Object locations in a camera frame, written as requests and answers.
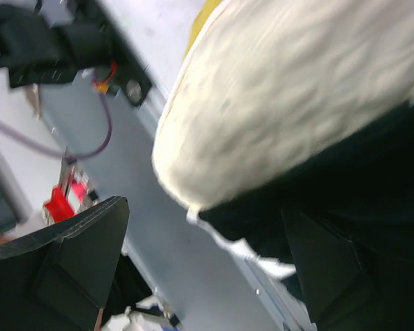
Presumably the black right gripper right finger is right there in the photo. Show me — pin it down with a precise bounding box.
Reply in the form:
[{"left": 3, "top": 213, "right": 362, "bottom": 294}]
[{"left": 282, "top": 210, "right": 414, "bottom": 330}]

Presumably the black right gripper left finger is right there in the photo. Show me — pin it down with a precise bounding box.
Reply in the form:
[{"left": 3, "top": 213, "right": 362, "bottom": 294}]
[{"left": 0, "top": 197, "right": 129, "bottom": 330}]

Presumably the black white checkered pillowcase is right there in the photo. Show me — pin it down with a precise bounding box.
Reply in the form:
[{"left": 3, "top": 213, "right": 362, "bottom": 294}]
[{"left": 186, "top": 96, "right": 414, "bottom": 280}]

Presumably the cream quilted pillow yellow edge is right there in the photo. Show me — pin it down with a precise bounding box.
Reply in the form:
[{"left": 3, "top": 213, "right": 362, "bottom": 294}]
[{"left": 151, "top": 0, "right": 414, "bottom": 213}]

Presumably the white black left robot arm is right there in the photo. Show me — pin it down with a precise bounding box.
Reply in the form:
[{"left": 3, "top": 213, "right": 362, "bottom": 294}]
[{"left": 0, "top": 3, "right": 113, "bottom": 89}]

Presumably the aluminium front frame rail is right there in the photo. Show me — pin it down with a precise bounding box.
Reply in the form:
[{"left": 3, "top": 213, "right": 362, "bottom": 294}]
[{"left": 102, "top": 1, "right": 315, "bottom": 330}]

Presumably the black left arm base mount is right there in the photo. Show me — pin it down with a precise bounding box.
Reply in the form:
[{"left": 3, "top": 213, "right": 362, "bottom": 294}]
[{"left": 92, "top": 1, "right": 152, "bottom": 107}]

